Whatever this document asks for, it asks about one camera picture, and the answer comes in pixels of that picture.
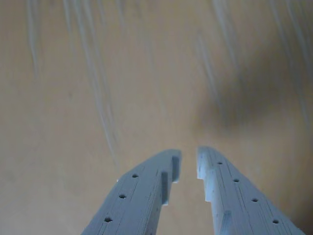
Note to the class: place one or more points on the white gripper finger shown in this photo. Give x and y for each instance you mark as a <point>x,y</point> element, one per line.
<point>137,200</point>
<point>237,208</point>

